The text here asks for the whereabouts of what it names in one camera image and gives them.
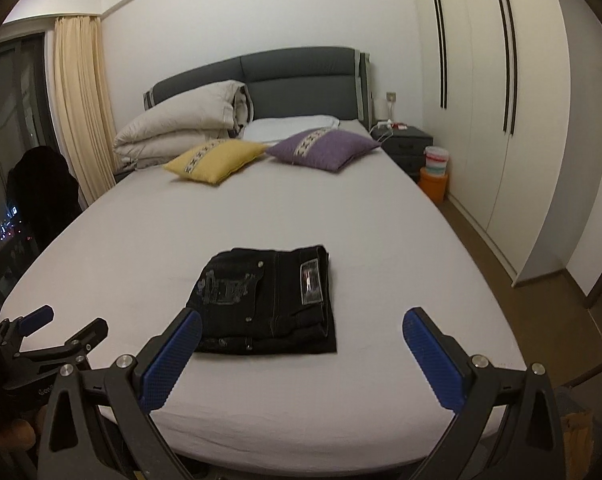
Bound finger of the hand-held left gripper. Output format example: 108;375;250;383
0;304;56;343
8;317;110;367

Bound folded beige duvet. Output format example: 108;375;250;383
113;80;255;172

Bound grey padded headboard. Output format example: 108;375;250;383
142;47;373;129

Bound dark clothes on chair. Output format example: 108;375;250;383
6;146;82;253

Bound cream curtain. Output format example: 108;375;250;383
53;16;117;207

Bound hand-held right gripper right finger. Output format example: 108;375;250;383
402;306;568;480

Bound white wardrobe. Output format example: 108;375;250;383
410;0;602;307

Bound person's left hand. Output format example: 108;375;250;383
0;417;36;457

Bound white pillow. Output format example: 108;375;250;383
241;114;341;142

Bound orange bucket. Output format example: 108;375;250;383
419;167;451;205

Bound white striped bucket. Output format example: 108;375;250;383
424;145;451;177

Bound dark window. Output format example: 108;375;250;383
0;34;58;311

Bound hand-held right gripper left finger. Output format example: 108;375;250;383
37;307;204;480

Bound bed with white sheet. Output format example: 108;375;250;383
0;119;526;463

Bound yellow patterned cushion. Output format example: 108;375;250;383
163;140;268;185

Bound dark grey nightstand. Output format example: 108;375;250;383
370;125;435;182

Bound purple patterned cushion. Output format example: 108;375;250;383
265;128;382;175

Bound black denim pants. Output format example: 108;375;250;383
185;244;338;356

